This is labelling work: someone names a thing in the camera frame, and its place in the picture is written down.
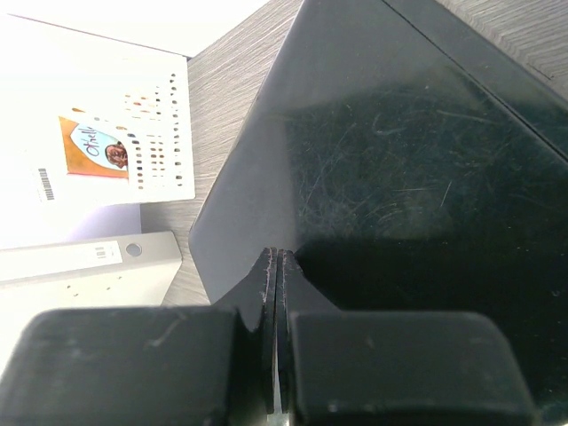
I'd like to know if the Othello book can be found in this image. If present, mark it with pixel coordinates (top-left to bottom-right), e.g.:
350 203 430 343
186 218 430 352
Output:
59 117 128 179

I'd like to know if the black drawer organizer box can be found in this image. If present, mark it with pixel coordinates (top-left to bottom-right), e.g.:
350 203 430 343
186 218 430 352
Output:
189 1 567 425

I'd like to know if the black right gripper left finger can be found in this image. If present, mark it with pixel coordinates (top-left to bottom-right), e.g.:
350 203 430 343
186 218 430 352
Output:
1 248 278 425

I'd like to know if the grey ring binder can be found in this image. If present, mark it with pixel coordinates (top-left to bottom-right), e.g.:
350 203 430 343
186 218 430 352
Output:
1 232 182 365

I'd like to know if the white perforated file organizer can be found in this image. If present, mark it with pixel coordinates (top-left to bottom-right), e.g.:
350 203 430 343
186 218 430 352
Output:
1 14 195 249

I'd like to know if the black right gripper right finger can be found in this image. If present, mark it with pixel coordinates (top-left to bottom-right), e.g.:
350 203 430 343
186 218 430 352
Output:
277 250 535 425

